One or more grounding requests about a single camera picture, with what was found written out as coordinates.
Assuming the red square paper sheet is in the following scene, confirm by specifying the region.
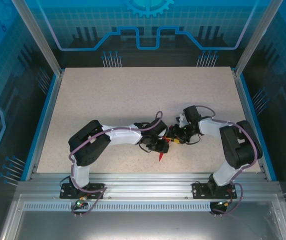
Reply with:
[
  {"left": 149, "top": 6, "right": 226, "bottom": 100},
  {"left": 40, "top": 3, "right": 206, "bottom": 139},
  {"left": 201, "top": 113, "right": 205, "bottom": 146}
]
[{"left": 157, "top": 124, "right": 174, "bottom": 163}]

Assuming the metal sheet tray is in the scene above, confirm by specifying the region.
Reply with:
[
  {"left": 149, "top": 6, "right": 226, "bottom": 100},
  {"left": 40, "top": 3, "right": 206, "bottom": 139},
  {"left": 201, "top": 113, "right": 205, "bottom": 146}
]
[{"left": 0, "top": 193, "right": 286, "bottom": 240}]

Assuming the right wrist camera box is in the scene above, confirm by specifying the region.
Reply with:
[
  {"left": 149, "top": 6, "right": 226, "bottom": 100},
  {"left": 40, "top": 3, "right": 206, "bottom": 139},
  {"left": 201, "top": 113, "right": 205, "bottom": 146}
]
[{"left": 175, "top": 113, "right": 188, "bottom": 129}]

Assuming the aluminium cross rail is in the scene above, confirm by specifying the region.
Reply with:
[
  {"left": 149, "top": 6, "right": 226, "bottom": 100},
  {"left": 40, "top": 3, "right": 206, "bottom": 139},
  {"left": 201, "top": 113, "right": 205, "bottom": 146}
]
[{"left": 17, "top": 172, "right": 281, "bottom": 201}]

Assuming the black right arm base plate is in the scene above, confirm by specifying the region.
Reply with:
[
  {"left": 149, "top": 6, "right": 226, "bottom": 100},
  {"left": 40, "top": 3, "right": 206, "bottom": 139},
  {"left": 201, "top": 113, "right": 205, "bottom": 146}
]
[{"left": 192, "top": 181, "right": 238, "bottom": 200}]

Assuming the slotted grey cable duct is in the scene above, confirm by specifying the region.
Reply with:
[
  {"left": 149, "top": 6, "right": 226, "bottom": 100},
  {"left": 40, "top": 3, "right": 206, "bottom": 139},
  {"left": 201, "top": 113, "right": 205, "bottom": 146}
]
[{"left": 22, "top": 201, "right": 218, "bottom": 212}]

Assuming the aluminium side rail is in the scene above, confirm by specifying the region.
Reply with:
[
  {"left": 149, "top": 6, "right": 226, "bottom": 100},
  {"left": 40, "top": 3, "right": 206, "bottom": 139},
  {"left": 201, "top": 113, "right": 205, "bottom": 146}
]
[
  {"left": 20, "top": 68, "right": 66, "bottom": 182},
  {"left": 231, "top": 67, "right": 278, "bottom": 182}
]

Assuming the cable connector with yellow plug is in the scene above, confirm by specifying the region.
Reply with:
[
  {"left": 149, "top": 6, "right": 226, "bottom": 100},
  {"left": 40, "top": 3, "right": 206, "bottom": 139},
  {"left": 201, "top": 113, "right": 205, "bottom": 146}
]
[{"left": 214, "top": 198, "right": 233, "bottom": 208}]

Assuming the cable connector with green light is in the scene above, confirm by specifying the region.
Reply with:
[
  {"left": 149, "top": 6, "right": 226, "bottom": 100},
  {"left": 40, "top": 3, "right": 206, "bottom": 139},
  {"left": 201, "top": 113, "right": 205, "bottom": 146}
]
[{"left": 74, "top": 196, "right": 88, "bottom": 210}]

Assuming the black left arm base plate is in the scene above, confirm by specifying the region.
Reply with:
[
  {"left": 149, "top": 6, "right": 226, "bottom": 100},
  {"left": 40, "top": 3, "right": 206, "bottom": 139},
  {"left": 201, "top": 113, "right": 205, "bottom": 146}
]
[{"left": 59, "top": 183, "right": 105, "bottom": 200}]

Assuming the aluminium frame post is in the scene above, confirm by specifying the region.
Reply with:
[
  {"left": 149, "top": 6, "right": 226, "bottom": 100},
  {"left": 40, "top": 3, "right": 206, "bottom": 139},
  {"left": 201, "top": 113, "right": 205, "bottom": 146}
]
[
  {"left": 234, "top": 0, "right": 283, "bottom": 77},
  {"left": 11, "top": 0, "right": 65, "bottom": 77}
]

